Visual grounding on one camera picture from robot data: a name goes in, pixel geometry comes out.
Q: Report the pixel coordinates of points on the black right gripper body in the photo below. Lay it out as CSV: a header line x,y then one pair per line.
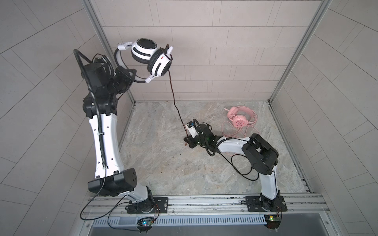
x,y
203,141

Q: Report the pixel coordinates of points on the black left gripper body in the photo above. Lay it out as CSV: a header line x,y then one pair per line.
x,y
118,83

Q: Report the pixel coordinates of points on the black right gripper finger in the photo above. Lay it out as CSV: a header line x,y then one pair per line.
x,y
191,144
188,139

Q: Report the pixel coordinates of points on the white black gaming headphones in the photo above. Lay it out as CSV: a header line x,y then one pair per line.
x,y
146,51

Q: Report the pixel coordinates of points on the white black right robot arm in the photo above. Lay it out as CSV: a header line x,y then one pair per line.
x,y
260,154

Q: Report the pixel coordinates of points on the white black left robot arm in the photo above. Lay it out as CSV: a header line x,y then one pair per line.
x,y
106,85

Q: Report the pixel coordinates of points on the pink headphones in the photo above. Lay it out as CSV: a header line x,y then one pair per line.
x,y
241,116

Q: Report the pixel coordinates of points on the left circuit board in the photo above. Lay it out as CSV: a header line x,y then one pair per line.
x,y
145,222

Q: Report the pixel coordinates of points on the circuit board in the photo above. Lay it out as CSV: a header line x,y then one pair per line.
x,y
145,222
272,221

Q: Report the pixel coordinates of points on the right circuit board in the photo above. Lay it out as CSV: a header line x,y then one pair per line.
x,y
272,221

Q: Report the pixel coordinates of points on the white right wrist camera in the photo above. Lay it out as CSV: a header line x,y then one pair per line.
x,y
191,128

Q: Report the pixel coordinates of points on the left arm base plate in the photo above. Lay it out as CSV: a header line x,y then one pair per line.
x,y
157,205

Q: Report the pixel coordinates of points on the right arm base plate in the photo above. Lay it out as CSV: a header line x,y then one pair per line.
x,y
261,203

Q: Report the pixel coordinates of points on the aluminium left corner post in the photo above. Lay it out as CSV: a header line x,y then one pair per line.
x,y
95,21

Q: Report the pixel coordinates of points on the aluminium corner post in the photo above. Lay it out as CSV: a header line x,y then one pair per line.
x,y
95,21
315,21

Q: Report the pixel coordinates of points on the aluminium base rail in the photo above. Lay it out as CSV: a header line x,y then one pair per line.
x,y
206,205

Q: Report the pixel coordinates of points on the aluminium right corner post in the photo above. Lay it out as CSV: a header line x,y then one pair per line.
x,y
315,21

